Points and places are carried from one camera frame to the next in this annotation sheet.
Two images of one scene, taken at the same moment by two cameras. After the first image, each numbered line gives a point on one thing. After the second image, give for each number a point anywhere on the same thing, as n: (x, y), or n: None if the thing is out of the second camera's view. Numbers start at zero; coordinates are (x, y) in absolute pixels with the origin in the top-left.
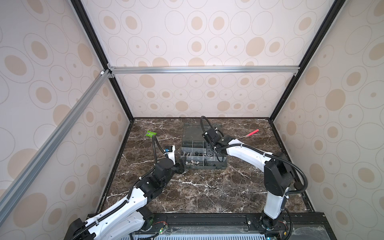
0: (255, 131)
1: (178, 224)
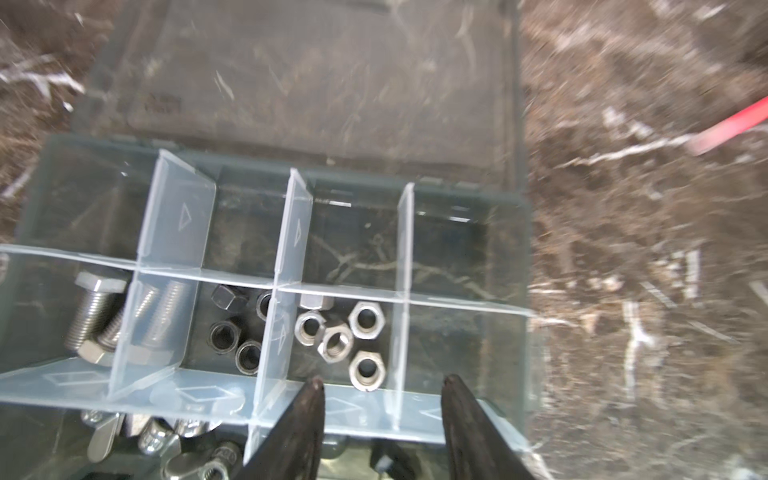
0: (733, 125)
1: None
